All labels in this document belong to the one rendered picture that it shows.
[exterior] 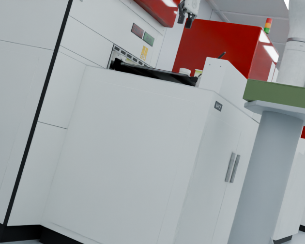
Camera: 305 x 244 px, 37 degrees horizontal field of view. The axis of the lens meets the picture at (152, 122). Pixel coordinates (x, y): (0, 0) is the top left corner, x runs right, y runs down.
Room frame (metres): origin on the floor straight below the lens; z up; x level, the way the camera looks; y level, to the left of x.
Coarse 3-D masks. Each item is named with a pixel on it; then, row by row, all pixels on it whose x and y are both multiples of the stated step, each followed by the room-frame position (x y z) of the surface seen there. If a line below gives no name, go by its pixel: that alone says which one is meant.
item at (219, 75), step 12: (216, 60) 1.82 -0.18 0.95; (204, 72) 1.84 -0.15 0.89; (216, 72) 1.82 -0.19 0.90; (228, 72) 1.83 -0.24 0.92; (204, 84) 1.83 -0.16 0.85; (216, 84) 1.81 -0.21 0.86; (228, 84) 1.87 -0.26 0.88; (240, 84) 2.00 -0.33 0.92; (228, 96) 1.90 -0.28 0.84; (240, 96) 2.04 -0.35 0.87; (240, 108) 2.08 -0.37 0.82
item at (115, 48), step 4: (116, 48) 2.20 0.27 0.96; (120, 48) 2.23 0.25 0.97; (120, 52) 2.24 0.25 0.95; (124, 52) 2.27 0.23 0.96; (124, 56) 2.29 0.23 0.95; (128, 56) 2.31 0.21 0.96; (132, 56) 2.35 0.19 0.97; (132, 60) 2.36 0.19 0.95; (136, 60) 2.39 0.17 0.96; (140, 64) 2.44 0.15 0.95; (144, 64) 2.47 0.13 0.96
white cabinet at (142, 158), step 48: (96, 96) 1.98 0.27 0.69; (144, 96) 1.88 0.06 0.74; (192, 96) 1.78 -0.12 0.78; (96, 144) 1.95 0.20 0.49; (144, 144) 1.85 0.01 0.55; (192, 144) 1.76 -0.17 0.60; (240, 144) 2.21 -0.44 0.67; (96, 192) 1.92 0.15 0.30; (144, 192) 1.82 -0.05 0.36; (192, 192) 1.80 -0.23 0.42; (240, 192) 2.41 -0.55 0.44; (48, 240) 2.04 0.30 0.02; (96, 240) 1.89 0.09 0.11; (144, 240) 1.80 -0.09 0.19; (192, 240) 1.93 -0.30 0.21
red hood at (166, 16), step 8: (136, 0) 2.23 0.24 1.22; (144, 0) 2.23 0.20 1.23; (152, 0) 2.29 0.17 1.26; (160, 0) 2.36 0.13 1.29; (168, 0) 2.43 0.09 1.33; (176, 0) 2.51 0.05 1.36; (144, 8) 2.32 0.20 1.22; (152, 8) 2.31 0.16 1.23; (160, 8) 2.38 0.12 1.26; (168, 8) 2.46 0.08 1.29; (176, 8) 2.53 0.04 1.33; (152, 16) 2.43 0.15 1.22; (160, 16) 2.41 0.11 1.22; (168, 16) 2.48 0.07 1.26; (168, 24) 2.51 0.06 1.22
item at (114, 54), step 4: (112, 52) 2.18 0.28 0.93; (116, 52) 2.20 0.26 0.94; (112, 56) 2.18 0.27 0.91; (116, 56) 2.21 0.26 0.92; (120, 56) 2.23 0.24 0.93; (112, 60) 2.19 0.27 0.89; (120, 60) 2.26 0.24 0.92; (124, 60) 2.28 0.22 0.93; (128, 60) 2.31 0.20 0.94; (108, 64) 2.18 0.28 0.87; (112, 64) 2.19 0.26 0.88; (136, 64) 2.38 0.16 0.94; (108, 68) 2.18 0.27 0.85; (112, 68) 2.20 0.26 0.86; (116, 68) 2.23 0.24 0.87; (124, 72) 2.30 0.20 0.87
